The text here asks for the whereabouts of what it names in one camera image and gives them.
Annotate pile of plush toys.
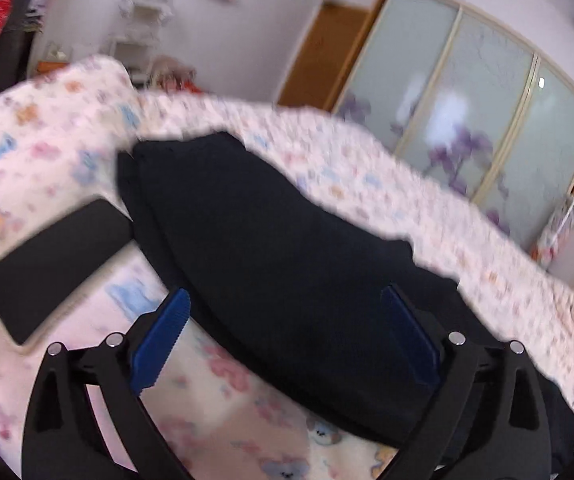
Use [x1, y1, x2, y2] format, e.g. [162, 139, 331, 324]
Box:
[149, 57, 200, 93]

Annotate clear tube of plush toys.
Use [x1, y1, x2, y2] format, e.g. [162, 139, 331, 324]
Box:
[532, 197, 574, 271]

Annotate wooden door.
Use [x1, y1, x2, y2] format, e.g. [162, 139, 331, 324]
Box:
[277, 0, 375, 111]

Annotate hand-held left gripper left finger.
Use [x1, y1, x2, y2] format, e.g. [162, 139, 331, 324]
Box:
[21, 288, 191, 480]

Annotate black pants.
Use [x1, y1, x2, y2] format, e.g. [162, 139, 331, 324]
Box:
[116, 131, 574, 476]

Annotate white shelf rack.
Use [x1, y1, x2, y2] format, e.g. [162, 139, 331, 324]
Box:
[110, 0, 173, 86]

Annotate frosted glass sliding wardrobe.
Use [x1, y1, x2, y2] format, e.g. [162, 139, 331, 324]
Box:
[332, 0, 574, 256]

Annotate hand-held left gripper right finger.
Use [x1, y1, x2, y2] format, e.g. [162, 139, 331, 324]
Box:
[381, 284, 552, 480]

